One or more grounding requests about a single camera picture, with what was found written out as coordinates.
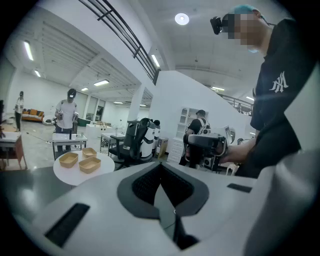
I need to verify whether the round ceiling light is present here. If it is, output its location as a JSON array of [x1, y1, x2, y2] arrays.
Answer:
[[174, 12, 190, 26]]

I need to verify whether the orange sofa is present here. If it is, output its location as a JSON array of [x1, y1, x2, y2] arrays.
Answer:
[[21, 108, 45, 123]]

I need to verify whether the black stair railing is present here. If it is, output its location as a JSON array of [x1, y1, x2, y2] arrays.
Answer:
[[218, 92, 254, 116]]

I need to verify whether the wooden desk white top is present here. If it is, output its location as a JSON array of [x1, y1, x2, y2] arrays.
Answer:
[[0, 131, 28, 171]]

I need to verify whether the black office chair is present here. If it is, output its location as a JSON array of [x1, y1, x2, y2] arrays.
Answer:
[[108, 119, 155, 171]]

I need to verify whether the white counter block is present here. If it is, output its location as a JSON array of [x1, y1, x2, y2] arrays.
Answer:
[[85, 123, 113, 151]]

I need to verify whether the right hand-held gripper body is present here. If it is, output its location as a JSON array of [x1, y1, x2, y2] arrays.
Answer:
[[183, 124, 236, 173]]

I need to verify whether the white table black frame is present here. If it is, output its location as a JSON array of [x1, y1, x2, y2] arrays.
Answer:
[[51, 132, 89, 161]]

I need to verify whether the teal hair cap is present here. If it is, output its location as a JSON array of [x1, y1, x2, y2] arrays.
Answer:
[[231, 4, 267, 20]]

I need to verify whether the black head-worn camera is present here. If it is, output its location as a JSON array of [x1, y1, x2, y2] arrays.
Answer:
[[209, 16, 230, 36]]

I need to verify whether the black mezzanine railing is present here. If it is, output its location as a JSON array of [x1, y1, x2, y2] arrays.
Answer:
[[77, 0, 161, 86]]

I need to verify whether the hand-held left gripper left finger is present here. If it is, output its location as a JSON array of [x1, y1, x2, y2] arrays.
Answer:
[[116, 161, 161, 221]]

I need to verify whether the person's black printed t-shirt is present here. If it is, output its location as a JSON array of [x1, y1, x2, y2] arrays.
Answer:
[[234, 17, 317, 180]]

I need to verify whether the person's right forearm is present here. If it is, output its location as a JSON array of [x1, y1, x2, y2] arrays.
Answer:
[[241, 138, 261, 162]]

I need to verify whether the person's right hand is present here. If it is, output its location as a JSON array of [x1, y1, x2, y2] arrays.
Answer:
[[219, 144, 245, 165]]

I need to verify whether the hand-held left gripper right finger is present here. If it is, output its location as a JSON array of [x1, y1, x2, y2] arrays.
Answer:
[[159, 161, 210, 219]]

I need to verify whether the tall cardboard box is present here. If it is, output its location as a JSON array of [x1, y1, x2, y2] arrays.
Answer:
[[156, 137, 169, 160]]

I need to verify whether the person's head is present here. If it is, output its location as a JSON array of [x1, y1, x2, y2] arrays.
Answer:
[[222, 4, 275, 55]]

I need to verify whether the white drawer cabinet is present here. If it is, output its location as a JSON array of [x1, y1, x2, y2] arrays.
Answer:
[[166, 106, 210, 163]]

